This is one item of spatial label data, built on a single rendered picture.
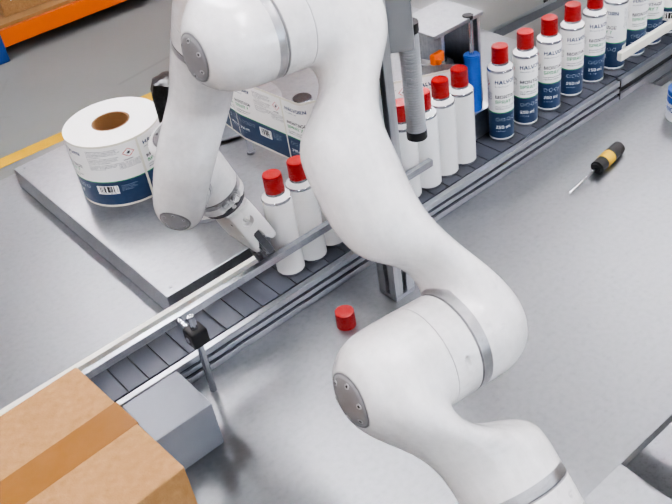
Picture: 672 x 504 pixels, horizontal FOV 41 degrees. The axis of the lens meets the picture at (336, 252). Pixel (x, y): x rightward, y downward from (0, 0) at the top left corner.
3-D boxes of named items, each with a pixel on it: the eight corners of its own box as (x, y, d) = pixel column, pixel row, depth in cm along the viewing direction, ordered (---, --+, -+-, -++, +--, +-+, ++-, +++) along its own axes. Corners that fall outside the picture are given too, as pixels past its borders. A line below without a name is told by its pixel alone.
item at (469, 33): (448, 110, 196) (441, -1, 180) (493, 129, 188) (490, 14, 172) (402, 137, 190) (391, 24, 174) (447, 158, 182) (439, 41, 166)
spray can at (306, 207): (314, 241, 166) (297, 148, 153) (333, 252, 163) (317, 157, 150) (293, 255, 163) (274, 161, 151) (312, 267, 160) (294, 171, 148)
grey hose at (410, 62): (417, 128, 155) (407, 15, 142) (432, 135, 153) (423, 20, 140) (402, 137, 153) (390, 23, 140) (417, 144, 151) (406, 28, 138)
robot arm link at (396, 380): (587, 462, 94) (475, 265, 96) (456, 559, 86) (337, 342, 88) (526, 470, 105) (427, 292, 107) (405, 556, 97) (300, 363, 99)
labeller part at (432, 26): (442, 2, 180) (442, -3, 180) (483, 14, 173) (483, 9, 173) (393, 26, 174) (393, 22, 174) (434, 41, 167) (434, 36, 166)
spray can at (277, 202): (295, 255, 163) (276, 161, 151) (311, 268, 160) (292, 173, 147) (271, 267, 161) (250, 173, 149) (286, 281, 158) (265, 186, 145)
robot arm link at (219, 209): (248, 178, 139) (256, 190, 141) (216, 159, 145) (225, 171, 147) (211, 216, 137) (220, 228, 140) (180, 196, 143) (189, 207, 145)
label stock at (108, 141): (148, 210, 182) (128, 150, 173) (65, 202, 188) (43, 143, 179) (191, 157, 196) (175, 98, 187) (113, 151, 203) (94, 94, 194)
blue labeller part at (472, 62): (474, 120, 188) (471, 48, 178) (485, 125, 186) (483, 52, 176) (463, 126, 187) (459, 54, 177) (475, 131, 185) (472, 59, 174)
